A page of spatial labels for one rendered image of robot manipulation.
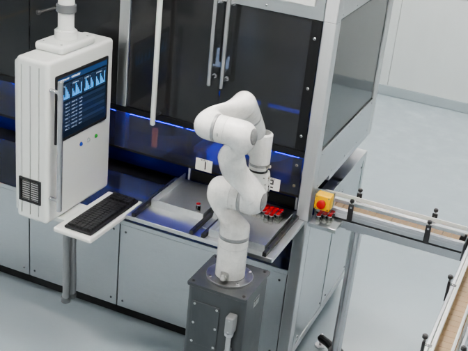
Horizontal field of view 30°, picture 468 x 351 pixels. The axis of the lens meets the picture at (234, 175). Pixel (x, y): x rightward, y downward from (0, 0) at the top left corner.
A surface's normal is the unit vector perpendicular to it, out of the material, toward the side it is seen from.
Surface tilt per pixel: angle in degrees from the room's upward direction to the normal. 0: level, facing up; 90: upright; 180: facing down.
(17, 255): 90
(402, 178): 0
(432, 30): 90
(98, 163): 90
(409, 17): 90
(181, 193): 0
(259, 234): 0
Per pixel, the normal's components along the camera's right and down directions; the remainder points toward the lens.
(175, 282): -0.40, 0.35
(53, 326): 0.10, -0.90
